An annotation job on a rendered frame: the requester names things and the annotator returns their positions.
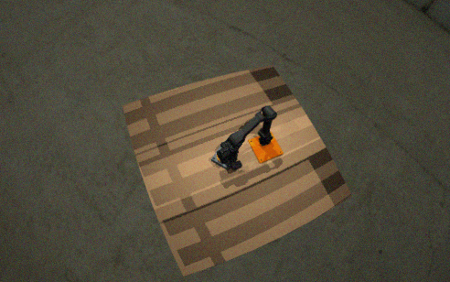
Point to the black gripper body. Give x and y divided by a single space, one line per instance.
233 157

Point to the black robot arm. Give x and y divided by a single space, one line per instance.
237 138

